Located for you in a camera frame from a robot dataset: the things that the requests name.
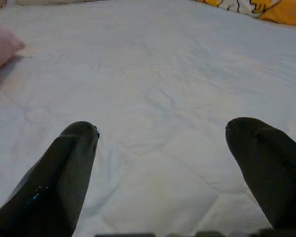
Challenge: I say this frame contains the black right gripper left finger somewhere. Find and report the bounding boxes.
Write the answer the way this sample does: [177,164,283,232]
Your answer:
[0,120,101,237]

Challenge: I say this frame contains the white quilted mattress pad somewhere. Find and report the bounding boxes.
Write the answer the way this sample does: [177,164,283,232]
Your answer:
[0,0,296,237]

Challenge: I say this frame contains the yellow cartoon egg blanket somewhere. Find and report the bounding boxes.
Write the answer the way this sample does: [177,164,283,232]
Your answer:
[194,0,296,28]

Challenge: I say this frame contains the pink pillow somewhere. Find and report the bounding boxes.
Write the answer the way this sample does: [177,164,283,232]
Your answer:
[0,18,26,75]

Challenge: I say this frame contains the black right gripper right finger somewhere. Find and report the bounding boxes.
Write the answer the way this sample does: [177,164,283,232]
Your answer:
[224,117,296,237]

